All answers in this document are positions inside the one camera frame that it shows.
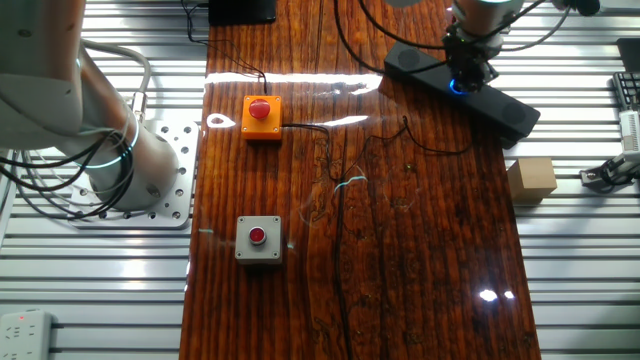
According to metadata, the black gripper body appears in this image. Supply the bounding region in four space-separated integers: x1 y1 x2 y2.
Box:
443 27 499 84

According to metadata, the black speaker bar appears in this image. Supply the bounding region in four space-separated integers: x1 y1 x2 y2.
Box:
383 39 542 150

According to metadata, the small wooden block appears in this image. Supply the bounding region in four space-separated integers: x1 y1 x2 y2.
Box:
506 157 559 205

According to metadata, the black keyboard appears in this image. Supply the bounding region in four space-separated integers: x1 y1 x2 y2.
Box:
612 71 640 111

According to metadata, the dark flat panel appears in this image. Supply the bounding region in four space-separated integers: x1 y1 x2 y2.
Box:
615 37 640 74

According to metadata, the black clamp tool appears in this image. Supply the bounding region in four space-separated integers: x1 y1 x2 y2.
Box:
579 149 640 192

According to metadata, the brown wooden board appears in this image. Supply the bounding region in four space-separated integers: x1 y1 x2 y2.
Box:
178 0 544 360

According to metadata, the orange emergency stop button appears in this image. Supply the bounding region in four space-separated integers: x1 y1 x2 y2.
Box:
240 94 284 142

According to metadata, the grey box red button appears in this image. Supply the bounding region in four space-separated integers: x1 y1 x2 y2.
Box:
234 215 284 266

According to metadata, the white power strip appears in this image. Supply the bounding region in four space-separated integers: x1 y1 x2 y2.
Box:
0 309 54 360

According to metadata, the silver finned camera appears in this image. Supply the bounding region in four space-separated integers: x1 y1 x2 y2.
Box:
618 109 640 154

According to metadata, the thin black speaker cable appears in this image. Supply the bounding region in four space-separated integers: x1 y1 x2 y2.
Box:
180 0 475 184

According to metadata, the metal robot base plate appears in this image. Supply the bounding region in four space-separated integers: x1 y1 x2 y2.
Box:
67 119 201 231

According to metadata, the thick grey robot cable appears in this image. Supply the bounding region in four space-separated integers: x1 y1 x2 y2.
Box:
82 39 154 126

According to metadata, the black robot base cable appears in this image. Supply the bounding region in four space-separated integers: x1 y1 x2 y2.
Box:
0 132 136 221

